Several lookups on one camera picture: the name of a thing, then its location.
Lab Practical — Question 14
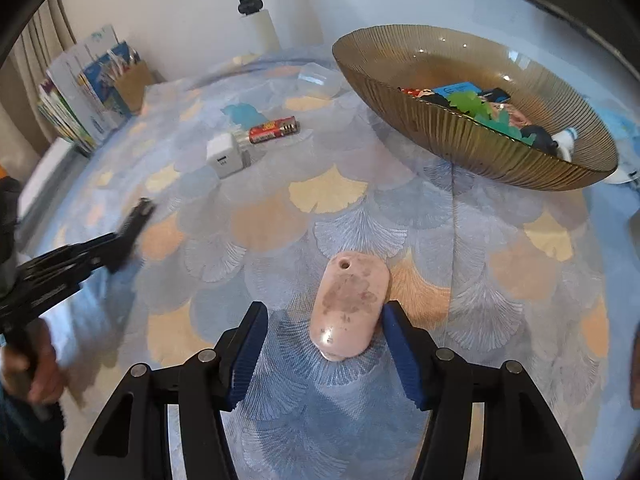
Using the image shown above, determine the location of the black rounded toy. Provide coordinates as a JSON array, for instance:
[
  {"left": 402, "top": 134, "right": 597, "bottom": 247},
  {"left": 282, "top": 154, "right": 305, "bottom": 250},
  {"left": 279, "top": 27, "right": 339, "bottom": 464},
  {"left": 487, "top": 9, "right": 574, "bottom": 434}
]
[{"left": 520, "top": 125, "right": 558, "bottom": 153}]

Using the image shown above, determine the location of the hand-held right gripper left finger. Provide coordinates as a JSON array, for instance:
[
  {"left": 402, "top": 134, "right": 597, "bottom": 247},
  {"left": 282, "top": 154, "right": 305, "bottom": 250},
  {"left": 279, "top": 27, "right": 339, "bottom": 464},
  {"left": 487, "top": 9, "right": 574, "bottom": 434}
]
[{"left": 65, "top": 301, "right": 269, "bottom": 480}]

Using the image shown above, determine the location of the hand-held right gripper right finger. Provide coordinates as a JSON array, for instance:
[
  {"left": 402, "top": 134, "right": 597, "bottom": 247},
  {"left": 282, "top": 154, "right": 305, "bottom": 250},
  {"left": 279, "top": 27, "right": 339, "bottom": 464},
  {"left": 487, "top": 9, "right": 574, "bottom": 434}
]
[{"left": 382, "top": 301, "right": 586, "bottom": 480}]

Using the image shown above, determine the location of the person's left forearm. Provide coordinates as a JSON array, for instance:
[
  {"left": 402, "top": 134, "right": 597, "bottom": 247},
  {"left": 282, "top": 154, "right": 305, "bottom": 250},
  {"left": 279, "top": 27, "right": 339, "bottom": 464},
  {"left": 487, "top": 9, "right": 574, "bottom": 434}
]
[{"left": 0, "top": 390, "right": 66, "bottom": 480}]

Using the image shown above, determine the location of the stack of books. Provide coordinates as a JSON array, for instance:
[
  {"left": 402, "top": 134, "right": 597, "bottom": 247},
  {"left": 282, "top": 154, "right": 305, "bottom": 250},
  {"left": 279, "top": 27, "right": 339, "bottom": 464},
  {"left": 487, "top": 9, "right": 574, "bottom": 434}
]
[{"left": 37, "top": 24, "right": 136, "bottom": 156}]

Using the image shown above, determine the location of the brown cardboard box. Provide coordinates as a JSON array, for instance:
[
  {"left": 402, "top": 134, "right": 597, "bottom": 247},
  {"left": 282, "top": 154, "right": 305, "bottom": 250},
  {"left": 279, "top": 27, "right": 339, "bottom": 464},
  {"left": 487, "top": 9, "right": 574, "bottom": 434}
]
[{"left": 112, "top": 60, "right": 156, "bottom": 113}]

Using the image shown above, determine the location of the red printed battery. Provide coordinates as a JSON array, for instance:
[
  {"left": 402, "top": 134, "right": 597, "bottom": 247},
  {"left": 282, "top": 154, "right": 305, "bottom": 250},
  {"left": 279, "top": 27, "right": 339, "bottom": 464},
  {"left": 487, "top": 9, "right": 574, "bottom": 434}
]
[{"left": 248, "top": 116, "right": 301, "bottom": 145}]

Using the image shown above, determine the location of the beige curtain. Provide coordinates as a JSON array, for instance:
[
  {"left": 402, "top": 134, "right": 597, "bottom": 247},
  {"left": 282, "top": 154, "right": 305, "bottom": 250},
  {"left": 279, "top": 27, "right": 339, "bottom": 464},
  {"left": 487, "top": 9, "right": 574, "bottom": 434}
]
[{"left": 0, "top": 0, "right": 76, "bottom": 171}]

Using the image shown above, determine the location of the pink flat card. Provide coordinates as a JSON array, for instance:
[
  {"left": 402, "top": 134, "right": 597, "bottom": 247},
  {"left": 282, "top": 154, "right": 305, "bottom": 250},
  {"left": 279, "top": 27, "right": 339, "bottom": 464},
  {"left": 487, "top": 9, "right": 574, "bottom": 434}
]
[{"left": 492, "top": 102, "right": 531, "bottom": 128}]

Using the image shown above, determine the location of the small white bottle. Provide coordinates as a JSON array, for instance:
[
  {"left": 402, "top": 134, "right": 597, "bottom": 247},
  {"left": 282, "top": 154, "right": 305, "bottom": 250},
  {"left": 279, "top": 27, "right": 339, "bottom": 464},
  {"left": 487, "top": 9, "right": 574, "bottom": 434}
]
[{"left": 550, "top": 127, "right": 581, "bottom": 162}]

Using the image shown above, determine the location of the blue white crumpled bag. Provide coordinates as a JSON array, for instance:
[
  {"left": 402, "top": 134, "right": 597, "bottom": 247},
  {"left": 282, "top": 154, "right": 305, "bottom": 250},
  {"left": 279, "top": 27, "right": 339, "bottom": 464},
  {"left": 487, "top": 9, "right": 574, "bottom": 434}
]
[{"left": 595, "top": 105, "right": 640, "bottom": 186}]

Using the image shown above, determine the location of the black-haired red toy figure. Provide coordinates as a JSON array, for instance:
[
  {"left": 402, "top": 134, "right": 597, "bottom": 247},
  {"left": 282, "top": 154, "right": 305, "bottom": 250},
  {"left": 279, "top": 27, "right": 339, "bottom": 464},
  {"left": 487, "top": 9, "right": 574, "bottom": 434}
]
[{"left": 400, "top": 86, "right": 438, "bottom": 106}]

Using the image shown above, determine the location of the white charger adapter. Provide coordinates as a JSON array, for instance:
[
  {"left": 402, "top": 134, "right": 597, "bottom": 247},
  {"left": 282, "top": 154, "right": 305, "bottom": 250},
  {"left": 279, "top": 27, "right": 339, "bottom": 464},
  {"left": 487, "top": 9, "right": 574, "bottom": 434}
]
[{"left": 206, "top": 130, "right": 252, "bottom": 180}]

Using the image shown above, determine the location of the white pipe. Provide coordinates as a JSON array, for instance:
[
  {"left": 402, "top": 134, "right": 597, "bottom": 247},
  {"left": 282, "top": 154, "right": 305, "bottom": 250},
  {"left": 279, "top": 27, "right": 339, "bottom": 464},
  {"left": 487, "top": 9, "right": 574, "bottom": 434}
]
[{"left": 225, "top": 0, "right": 281, "bottom": 56}]

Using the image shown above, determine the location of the amber ribbed glass bowl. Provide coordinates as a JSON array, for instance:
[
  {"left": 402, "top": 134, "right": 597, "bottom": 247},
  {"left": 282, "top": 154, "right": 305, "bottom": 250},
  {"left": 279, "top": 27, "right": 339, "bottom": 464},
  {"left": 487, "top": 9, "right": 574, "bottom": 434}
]
[{"left": 332, "top": 24, "right": 619, "bottom": 192}]

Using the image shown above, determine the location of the stack of white papers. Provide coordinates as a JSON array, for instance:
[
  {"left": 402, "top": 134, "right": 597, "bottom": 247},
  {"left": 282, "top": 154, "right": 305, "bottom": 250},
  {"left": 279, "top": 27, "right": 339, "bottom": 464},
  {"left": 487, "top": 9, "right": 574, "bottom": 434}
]
[{"left": 17, "top": 137, "right": 88, "bottom": 226}]

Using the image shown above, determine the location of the blue leaf-print tablecloth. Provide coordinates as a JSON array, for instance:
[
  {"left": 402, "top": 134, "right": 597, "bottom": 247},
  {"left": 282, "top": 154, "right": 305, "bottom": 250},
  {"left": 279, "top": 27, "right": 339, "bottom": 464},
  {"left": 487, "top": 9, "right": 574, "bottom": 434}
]
[{"left": 22, "top": 47, "right": 640, "bottom": 480}]

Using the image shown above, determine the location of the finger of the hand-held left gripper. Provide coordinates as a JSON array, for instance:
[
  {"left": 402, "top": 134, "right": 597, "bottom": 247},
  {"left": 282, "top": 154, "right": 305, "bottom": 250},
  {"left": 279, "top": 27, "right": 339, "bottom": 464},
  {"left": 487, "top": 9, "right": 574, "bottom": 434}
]
[
  {"left": 0, "top": 270, "right": 83, "bottom": 333},
  {"left": 20, "top": 197, "right": 157, "bottom": 286}
]

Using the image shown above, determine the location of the green translucent toy figure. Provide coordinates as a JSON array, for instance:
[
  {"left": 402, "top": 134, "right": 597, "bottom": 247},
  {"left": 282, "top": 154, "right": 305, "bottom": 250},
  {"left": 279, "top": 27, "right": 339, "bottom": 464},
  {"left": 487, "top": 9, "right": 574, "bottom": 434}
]
[{"left": 442, "top": 91, "right": 493, "bottom": 118}]

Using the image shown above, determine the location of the blue rectangular packet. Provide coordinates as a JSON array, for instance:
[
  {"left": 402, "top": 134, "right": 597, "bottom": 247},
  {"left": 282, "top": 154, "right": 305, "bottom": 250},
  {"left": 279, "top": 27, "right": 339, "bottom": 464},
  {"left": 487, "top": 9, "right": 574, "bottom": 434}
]
[{"left": 432, "top": 81, "right": 482, "bottom": 103}]

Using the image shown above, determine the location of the person's left hand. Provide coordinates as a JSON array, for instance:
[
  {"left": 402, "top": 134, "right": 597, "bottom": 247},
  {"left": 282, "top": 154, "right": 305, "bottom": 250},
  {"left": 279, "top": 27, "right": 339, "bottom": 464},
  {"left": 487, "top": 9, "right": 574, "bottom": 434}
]
[{"left": 0, "top": 317, "right": 68, "bottom": 406}]

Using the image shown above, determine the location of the teal translucent toy figure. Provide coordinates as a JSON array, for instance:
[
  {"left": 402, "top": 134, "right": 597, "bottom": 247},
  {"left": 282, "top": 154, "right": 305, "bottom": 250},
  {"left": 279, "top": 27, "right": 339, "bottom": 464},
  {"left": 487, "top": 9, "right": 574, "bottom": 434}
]
[
  {"left": 222, "top": 104, "right": 262, "bottom": 129},
  {"left": 475, "top": 110, "right": 523, "bottom": 138}
]

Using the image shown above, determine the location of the clear plastic container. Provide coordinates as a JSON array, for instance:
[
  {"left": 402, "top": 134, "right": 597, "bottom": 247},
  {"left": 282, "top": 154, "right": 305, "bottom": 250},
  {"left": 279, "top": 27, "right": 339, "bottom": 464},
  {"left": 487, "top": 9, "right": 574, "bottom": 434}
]
[{"left": 297, "top": 62, "right": 338, "bottom": 100}]

